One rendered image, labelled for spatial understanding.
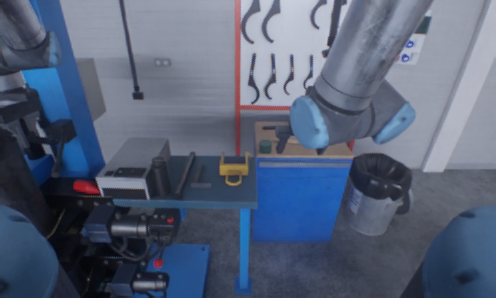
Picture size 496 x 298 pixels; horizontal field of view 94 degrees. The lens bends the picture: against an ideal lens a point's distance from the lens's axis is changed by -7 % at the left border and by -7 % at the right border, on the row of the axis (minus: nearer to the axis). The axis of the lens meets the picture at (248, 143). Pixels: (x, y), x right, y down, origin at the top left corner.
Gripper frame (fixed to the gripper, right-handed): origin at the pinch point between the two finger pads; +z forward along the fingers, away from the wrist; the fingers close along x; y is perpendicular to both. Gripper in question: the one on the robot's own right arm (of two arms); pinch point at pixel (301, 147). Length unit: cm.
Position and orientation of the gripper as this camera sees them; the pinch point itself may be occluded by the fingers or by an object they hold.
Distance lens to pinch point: 77.9
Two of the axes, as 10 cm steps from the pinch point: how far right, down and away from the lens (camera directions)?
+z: -1.9, 6.0, 7.7
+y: 1.0, 8.0, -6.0
